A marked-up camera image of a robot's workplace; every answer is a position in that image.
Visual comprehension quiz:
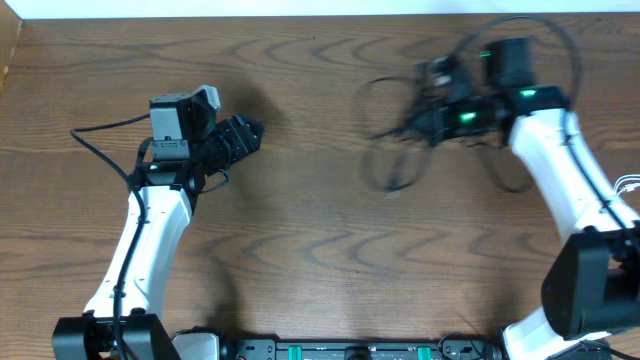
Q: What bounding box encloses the black USB cable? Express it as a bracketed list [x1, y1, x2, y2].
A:
[352, 74, 536, 196]

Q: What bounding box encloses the white USB cable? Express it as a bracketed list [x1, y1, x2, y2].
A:
[613, 173, 640, 196]

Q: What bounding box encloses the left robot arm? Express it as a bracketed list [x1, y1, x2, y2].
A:
[52, 85, 265, 359]

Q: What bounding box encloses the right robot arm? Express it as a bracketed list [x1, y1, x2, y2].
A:
[411, 38, 639, 359]

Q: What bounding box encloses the right camera cable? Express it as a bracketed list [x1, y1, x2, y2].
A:
[449, 13, 640, 251]

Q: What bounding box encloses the camera cable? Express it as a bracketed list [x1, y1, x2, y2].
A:
[69, 113, 151, 360]
[449, 13, 640, 251]

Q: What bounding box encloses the left camera cable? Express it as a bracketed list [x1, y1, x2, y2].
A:
[69, 113, 151, 360]

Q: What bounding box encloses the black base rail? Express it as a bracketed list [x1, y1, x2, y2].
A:
[172, 324, 614, 360]

